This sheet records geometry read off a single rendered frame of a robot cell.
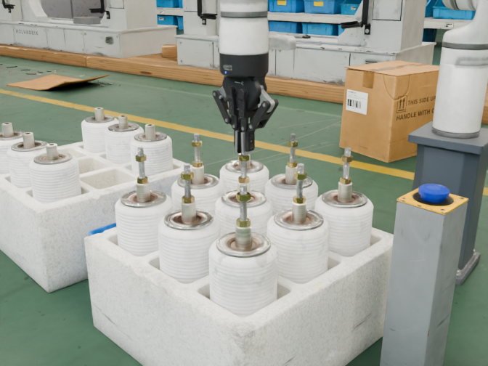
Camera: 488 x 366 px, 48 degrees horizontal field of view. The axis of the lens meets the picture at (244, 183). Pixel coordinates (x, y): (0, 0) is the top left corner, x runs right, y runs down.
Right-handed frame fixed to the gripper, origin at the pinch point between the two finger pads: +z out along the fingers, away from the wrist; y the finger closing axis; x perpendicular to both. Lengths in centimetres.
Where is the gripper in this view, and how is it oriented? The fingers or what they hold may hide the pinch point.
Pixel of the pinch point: (244, 141)
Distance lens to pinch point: 88.1
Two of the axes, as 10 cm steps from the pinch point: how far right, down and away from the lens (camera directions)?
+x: 7.2, -2.4, 6.4
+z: 0.0, 9.4, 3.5
